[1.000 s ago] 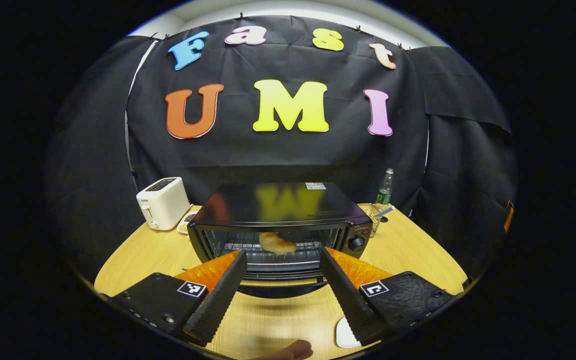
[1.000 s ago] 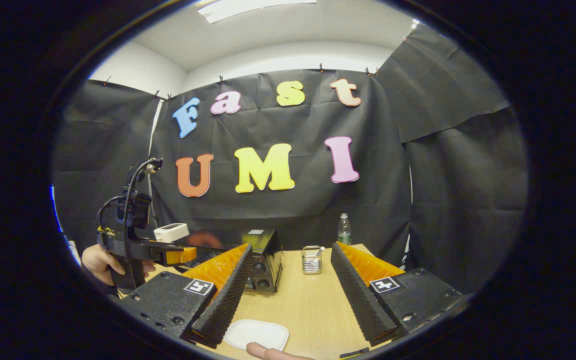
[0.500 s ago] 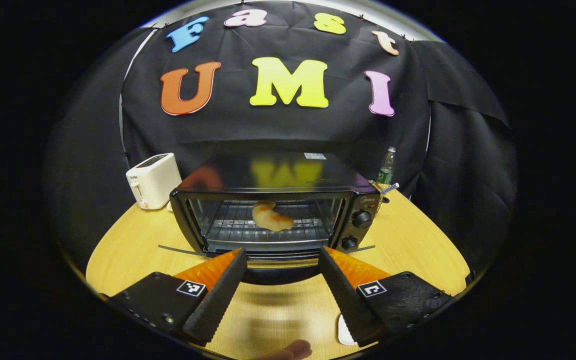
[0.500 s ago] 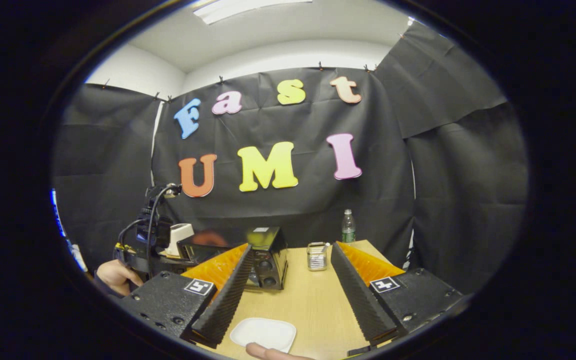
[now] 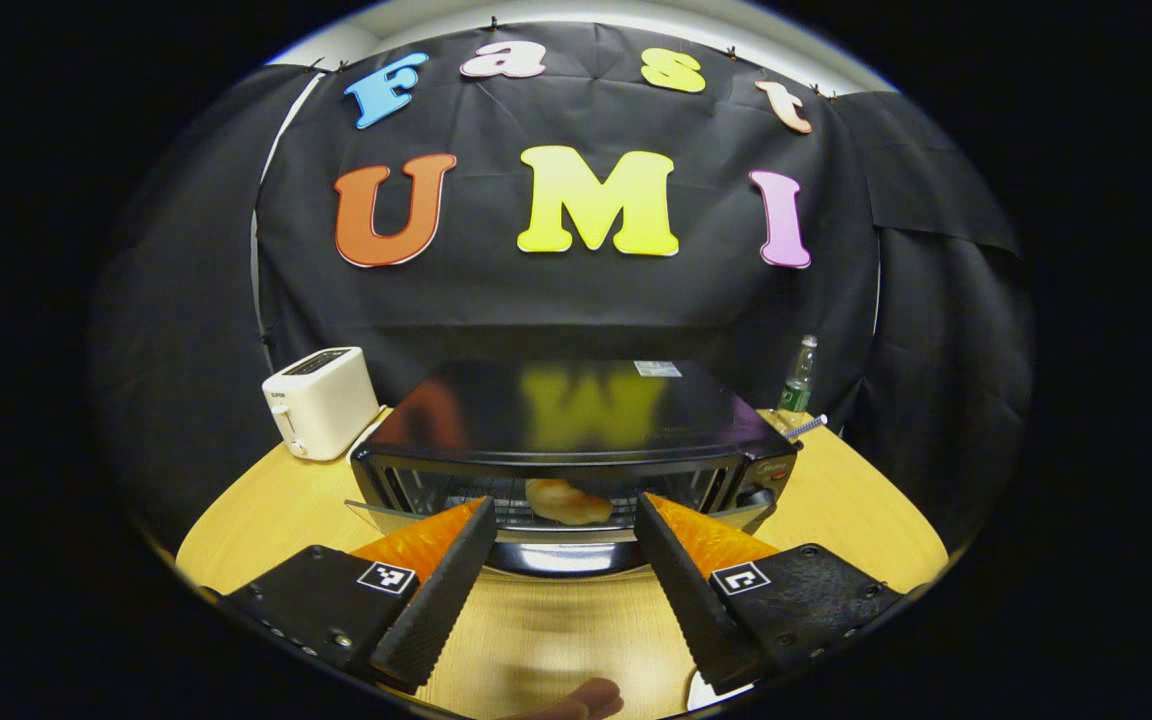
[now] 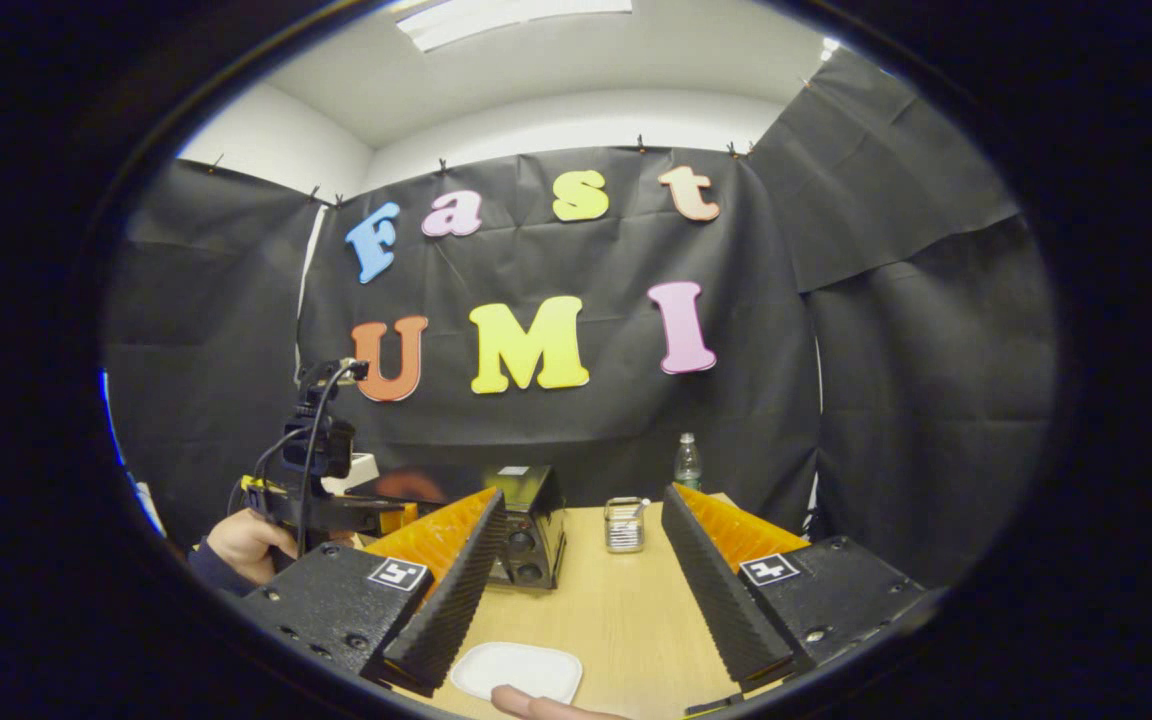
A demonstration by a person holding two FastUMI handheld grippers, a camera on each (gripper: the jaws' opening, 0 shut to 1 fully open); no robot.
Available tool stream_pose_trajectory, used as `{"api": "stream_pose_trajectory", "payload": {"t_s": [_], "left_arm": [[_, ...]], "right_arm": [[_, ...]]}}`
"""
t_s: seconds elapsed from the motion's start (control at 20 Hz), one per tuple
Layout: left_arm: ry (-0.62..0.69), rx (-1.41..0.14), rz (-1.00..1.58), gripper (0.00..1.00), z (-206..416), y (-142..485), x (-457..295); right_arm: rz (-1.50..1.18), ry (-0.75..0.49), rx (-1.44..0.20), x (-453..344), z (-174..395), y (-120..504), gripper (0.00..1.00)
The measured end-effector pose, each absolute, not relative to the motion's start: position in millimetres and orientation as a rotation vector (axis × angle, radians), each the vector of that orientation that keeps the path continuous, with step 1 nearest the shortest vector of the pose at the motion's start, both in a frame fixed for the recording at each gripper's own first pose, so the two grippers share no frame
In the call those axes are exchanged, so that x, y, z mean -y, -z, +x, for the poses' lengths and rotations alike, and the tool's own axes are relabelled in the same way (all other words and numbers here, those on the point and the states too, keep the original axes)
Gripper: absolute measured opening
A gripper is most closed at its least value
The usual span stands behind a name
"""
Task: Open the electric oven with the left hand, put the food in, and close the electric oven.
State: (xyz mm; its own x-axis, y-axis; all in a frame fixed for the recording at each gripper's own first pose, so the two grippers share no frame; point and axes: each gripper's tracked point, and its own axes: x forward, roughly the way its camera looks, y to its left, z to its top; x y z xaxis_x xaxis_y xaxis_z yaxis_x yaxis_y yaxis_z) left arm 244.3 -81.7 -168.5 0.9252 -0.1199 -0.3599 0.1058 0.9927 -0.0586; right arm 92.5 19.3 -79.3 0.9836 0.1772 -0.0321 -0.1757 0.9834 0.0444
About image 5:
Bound black backdrop cloth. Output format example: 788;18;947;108
91;20;1032;561

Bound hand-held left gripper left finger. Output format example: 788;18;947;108
219;497;499;691

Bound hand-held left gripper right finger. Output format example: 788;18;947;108
633;492;905;692

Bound white toaster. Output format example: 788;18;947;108
262;347;382;461

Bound green glass bottle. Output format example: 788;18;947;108
781;335;819;413

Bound golden bread roll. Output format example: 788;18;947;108
526;478;616;526

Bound black electric oven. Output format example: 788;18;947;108
346;360;802;579

